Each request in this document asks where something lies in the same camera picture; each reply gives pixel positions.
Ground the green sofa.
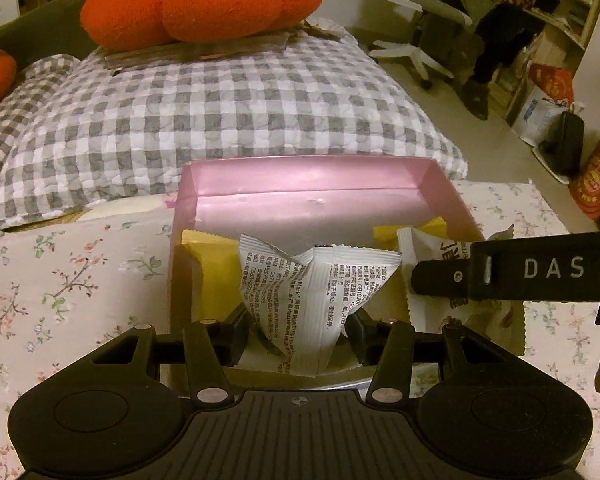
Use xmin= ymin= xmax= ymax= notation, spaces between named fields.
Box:
xmin=0 ymin=0 xmax=102 ymax=62

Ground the orange red printed bag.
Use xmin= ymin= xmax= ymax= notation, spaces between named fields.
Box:
xmin=567 ymin=134 xmax=600 ymax=222

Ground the grey checkered pillow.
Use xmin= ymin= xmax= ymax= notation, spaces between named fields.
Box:
xmin=0 ymin=22 xmax=469 ymax=234

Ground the white paper bag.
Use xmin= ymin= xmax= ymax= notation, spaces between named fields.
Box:
xmin=511 ymin=85 xmax=569 ymax=147

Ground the white text-printed snack packet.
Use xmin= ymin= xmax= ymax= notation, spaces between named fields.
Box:
xmin=237 ymin=233 xmax=404 ymax=379

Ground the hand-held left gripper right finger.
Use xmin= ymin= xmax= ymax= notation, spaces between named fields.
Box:
xmin=344 ymin=307 xmax=511 ymax=406

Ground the brown woven mat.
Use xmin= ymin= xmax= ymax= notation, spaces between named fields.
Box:
xmin=102 ymin=22 xmax=347 ymax=69

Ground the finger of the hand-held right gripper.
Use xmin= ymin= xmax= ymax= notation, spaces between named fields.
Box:
xmin=412 ymin=254 xmax=481 ymax=297

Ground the white office chair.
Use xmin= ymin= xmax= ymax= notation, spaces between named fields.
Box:
xmin=367 ymin=0 xmax=477 ymax=89

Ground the white and brown snack packet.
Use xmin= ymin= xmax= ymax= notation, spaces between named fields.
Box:
xmin=396 ymin=225 xmax=526 ymax=352

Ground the cream round cushion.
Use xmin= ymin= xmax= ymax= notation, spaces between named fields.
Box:
xmin=72 ymin=195 xmax=177 ymax=224

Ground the floral printed cloth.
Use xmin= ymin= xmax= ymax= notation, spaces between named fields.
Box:
xmin=0 ymin=180 xmax=600 ymax=480

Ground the wooden bookshelf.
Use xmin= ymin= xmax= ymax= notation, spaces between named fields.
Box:
xmin=505 ymin=0 xmax=600 ymax=127

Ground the large orange pumpkin cushion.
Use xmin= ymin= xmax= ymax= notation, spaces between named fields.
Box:
xmin=80 ymin=0 xmax=325 ymax=54

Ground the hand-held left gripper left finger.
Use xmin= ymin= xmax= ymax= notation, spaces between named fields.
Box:
xmin=87 ymin=303 xmax=254 ymax=409

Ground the yellow snack packet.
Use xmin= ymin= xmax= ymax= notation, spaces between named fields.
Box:
xmin=372 ymin=216 xmax=449 ymax=254
xmin=181 ymin=229 xmax=262 ymax=322

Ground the pink cardboard box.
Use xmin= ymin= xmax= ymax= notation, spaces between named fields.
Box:
xmin=169 ymin=156 xmax=527 ymax=391

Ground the black bag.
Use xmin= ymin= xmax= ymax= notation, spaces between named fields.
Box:
xmin=537 ymin=110 xmax=586 ymax=179

